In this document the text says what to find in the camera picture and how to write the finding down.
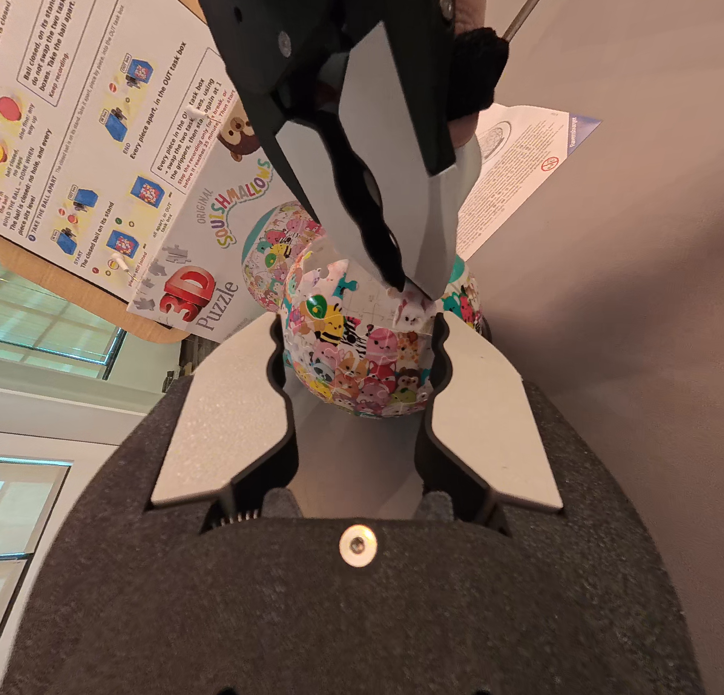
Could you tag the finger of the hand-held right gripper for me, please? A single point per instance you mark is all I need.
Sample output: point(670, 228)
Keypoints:
point(308, 157)
point(396, 140)

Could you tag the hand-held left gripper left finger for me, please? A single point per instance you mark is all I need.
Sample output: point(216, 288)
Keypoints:
point(226, 423)

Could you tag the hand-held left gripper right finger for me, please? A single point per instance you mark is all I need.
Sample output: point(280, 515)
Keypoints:
point(492, 423)

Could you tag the colourful puzzle ball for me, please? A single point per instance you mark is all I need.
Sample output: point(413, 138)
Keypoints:
point(362, 367)

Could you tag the printed puzzle box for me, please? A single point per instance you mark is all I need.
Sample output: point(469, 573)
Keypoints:
point(198, 242)

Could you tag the person's right hand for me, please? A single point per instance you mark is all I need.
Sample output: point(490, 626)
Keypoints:
point(472, 2)

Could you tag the white paper leaflet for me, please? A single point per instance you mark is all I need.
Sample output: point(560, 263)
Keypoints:
point(526, 169)

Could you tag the printed instruction sheet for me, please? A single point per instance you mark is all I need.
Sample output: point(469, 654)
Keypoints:
point(85, 112)

